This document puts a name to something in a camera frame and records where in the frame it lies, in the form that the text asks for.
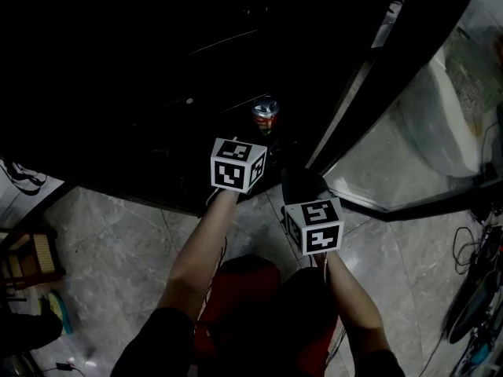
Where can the black oval device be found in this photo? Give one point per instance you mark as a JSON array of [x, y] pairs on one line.
[[475, 308]]

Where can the grey mesh basket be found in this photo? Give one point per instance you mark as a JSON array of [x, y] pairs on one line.
[[471, 73]]

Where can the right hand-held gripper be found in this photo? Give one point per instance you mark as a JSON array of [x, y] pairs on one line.
[[318, 230]]

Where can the person's black shirt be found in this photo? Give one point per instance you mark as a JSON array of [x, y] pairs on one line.
[[157, 348]]

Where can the person's red shorts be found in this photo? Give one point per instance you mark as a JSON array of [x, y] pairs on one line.
[[255, 308]]

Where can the orange drink can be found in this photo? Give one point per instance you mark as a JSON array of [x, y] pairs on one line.
[[265, 116]]

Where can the wooden shelf rack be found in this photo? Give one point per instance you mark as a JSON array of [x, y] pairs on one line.
[[43, 253]]

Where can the person's right forearm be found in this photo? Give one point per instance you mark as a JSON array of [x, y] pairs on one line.
[[349, 301]]

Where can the black glass-door fridge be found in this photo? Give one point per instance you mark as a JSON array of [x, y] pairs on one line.
[[118, 92]]

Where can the person's left forearm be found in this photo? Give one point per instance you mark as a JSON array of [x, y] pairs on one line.
[[204, 249]]

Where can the white armchair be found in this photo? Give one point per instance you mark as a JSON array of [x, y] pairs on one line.
[[440, 132]]

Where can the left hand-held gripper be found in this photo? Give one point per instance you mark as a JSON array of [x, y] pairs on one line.
[[232, 167]]

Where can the black device with teal part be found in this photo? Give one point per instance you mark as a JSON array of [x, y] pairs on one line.
[[477, 352]]

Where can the black handbag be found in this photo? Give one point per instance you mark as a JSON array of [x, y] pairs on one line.
[[39, 179]]

